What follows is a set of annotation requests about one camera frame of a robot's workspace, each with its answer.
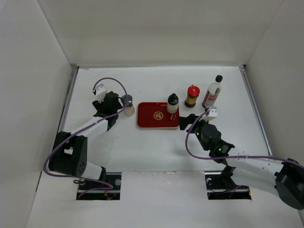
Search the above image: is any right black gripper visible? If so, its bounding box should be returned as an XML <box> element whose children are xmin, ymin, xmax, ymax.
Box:
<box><xmin>178</xmin><ymin>114</ymin><xmax>211</xmax><ymax>151</ymax></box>

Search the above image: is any black-cap white salt bottle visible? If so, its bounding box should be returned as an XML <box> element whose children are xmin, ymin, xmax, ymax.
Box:
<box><xmin>167</xmin><ymin>93</ymin><xmax>179</xmax><ymax>114</ymax></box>

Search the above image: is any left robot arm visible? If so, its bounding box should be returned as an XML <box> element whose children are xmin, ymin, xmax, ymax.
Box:
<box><xmin>46</xmin><ymin>92</ymin><xmax>123</xmax><ymax>190</ymax></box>

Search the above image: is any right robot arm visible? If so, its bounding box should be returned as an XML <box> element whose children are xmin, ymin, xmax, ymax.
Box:
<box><xmin>179</xmin><ymin>110</ymin><xmax>304</xmax><ymax>210</ymax></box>

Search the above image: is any red lacquer tray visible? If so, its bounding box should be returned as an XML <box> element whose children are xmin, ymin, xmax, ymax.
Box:
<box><xmin>137</xmin><ymin>102</ymin><xmax>180</xmax><ymax>129</ymax></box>

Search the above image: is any red-cap dark sauce bottle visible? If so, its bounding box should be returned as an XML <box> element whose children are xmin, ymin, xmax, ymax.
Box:
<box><xmin>184</xmin><ymin>85</ymin><xmax>200</xmax><ymax>108</ymax></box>

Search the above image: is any tall vinegar bottle black cap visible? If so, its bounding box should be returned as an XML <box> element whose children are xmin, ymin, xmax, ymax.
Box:
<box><xmin>202</xmin><ymin>75</ymin><xmax>223</xmax><ymax>109</ymax></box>

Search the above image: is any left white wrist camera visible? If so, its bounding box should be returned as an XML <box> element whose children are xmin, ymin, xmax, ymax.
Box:
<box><xmin>93</xmin><ymin>84</ymin><xmax>107</xmax><ymax>99</ymax></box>

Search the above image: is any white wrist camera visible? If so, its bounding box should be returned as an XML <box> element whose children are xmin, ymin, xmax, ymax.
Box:
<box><xmin>93</xmin><ymin>84</ymin><xmax>107</xmax><ymax>99</ymax></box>
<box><xmin>204</xmin><ymin>106</ymin><xmax>218</xmax><ymax>122</ymax></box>

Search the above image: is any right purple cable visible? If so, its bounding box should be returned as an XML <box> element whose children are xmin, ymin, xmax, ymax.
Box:
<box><xmin>185</xmin><ymin>110</ymin><xmax>304</xmax><ymax>169</ymax></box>

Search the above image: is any purple cable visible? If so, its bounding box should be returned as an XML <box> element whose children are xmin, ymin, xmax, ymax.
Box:
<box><xmin>43</xmin><ymin>77</ymin><xmax>133</xmax><ymax>199</ymax></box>
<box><xmin>185</xmin><ymin>110</ymin><xmax>304</xmax><ymax>169</ymax></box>

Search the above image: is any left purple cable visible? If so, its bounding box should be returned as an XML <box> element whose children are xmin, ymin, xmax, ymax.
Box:
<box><xmin>43</xmin><ymin>77</ymin><xmax>133</xmax><ymax>199</ymax></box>

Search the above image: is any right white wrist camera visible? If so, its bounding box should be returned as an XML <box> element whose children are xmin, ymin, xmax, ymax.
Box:
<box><xmin>204</xmin><ymin>106</ymin><xmax>218</xmax><ymax>122</ymax></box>

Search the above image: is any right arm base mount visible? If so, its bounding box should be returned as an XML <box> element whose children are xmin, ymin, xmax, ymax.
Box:
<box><xmin>204</xmin><ymin>166</ymin><xmax>251</xmax><ymax>200</ymax></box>

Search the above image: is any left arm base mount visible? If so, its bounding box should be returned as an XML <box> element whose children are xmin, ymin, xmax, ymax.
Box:
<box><xmin>73</xmin><ymin>172</ymin><xmax>122</xmax><ymax>201</ymax></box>

